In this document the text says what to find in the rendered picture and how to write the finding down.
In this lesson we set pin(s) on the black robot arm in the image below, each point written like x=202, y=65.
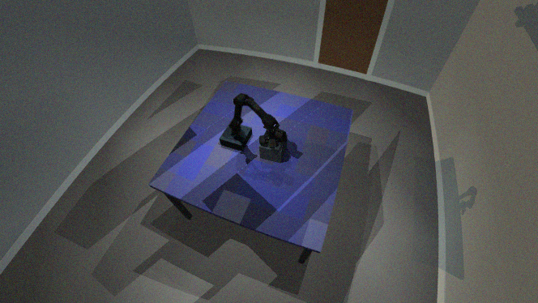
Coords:
x=268, y=120

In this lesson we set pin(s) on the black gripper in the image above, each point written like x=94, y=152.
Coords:
x=264, y=140

